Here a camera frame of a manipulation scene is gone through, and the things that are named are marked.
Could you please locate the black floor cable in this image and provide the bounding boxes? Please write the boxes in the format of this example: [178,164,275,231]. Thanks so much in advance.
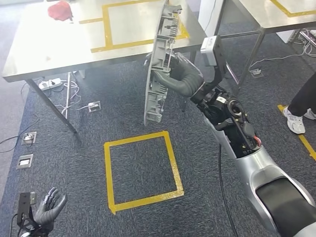
[0,113,40,154]

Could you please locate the tangled white cables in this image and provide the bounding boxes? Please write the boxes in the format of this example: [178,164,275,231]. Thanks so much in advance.
[21,80,90,115]

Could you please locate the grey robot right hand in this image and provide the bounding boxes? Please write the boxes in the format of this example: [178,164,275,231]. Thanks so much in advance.
[153,52,205,98]

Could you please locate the white power strip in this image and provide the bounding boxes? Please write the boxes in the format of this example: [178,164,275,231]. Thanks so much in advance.
[38,78,63,91]

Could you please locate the yellow table tape outline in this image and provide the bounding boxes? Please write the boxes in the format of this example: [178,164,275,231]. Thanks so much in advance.
[270,0,316,18]
[78,0,190,54]

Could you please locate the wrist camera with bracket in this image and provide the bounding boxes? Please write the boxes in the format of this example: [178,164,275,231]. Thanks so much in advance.
[195,35,228,99]
[17,192,37,226]

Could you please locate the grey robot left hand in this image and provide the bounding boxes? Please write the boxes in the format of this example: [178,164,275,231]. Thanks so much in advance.
[34,187,67,231]

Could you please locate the red cloth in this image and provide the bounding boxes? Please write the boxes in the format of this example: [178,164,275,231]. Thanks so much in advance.
[48,0,73,22]

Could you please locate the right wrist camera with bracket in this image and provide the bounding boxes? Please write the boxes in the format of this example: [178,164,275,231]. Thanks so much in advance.
[195,35,228,99]

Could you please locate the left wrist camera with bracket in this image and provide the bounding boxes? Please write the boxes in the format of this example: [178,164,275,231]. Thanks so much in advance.
[17,192,37,226]

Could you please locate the grey plastic wheel hubcap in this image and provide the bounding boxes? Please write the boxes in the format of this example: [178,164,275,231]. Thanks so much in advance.
[144,0,183,127]

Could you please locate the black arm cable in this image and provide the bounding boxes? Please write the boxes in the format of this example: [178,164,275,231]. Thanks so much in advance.
[219,144,239,237]

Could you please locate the white pillar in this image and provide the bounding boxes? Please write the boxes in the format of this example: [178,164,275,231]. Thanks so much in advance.
[198,0,224,37]

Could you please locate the person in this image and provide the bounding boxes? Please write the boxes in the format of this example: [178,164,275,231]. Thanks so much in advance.
[283,72,316,135]

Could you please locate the stainless steel workbench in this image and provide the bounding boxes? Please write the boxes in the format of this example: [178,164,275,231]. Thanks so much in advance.
[2,0,207,135]
[215,0,316,95]

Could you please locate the white floor cable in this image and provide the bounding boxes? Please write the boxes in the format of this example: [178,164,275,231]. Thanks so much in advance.
[250,29,316,70]

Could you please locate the yellow floor tape outline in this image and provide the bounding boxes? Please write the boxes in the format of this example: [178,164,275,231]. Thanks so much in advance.
[277,104,316,161]
[103,130,185,216]

